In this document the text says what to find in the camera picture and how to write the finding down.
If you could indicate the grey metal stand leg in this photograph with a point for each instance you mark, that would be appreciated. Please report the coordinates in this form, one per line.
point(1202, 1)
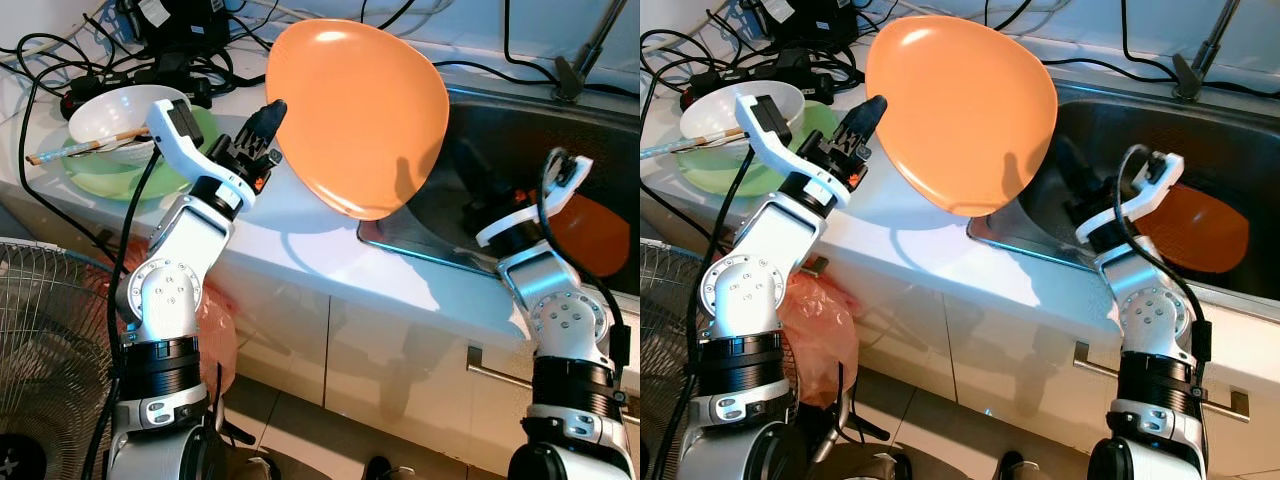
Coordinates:
point(835, 430)

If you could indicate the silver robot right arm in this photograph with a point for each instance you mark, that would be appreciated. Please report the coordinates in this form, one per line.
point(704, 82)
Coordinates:
point(565, 320)
point(1150, 320)

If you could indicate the orange plate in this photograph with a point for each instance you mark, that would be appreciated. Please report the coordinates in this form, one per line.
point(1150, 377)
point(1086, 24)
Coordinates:
point(360, 110)
point(960, 110)

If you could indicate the white bowl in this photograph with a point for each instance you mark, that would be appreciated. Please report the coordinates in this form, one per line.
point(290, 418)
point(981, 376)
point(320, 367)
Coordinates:
point(105, 112)
point(720, 108)

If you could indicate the grey standing fan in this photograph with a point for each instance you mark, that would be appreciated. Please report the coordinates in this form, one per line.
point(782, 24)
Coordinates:
point(665, 330)
point(50, 350)

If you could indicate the green plate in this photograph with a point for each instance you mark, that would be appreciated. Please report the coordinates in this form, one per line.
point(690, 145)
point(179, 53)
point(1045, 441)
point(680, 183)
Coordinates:
point(720, 178)
point(110, 182)

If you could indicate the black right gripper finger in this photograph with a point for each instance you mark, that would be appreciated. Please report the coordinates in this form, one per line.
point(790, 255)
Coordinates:
point(474, 155)
point(1070, 157)

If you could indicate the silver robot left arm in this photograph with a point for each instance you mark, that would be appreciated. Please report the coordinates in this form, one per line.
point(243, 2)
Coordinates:
point(170, 290)
point(755, 290)

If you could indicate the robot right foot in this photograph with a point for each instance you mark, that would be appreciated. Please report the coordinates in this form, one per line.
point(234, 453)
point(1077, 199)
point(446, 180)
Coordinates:
point(392, 468)
point(1025, 467)

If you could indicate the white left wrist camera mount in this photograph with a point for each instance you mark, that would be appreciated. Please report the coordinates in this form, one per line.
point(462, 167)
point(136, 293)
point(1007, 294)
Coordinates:
point(158, 125)
point(748, 115)

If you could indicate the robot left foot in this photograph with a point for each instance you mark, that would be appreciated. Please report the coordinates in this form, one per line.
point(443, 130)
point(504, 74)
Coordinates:
point(880, 467)

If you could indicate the orange bowl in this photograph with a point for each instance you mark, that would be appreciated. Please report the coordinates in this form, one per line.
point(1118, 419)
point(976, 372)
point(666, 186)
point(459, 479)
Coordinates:
point(1210, 230)
point(595, 235)

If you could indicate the chrome sink faucet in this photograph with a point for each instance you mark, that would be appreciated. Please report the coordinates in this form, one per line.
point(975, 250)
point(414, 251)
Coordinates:
point(1200, 55)
point(580, 60)

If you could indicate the stainless steel sink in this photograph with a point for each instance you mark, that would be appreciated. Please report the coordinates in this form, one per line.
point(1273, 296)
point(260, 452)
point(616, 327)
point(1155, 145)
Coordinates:
point(1220, 140)
point(600, 150)

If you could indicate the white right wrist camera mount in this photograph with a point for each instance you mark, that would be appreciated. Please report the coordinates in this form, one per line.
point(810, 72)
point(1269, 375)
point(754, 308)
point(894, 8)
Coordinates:
point(1165, 175)
point(575, 175)

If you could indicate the black box with white label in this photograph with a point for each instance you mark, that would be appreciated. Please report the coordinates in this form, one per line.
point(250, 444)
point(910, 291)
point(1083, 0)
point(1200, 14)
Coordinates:
point(175, 20)
point(810, 18)

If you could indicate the black power strip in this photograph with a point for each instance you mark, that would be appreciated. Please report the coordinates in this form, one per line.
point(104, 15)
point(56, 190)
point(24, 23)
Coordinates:
point(700, 95)
point(75, 100)

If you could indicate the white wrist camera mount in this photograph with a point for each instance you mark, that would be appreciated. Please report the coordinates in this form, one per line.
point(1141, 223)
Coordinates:
point(1165, 175)
point(575, 175)
point(748, 115)
point(158, 125)

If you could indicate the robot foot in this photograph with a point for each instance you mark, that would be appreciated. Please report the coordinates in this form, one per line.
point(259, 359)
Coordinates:
point(392, 468)
point(880, 467)
point(1025, 467)

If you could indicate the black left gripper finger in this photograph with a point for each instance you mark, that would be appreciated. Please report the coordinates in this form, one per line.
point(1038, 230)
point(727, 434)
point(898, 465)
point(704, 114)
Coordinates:
point(266, 125)
point(866, 122)

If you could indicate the white kitchen cabinet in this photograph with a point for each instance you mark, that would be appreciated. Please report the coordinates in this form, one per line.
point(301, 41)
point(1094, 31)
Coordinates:
point(400, 350)
point(1000, 350)

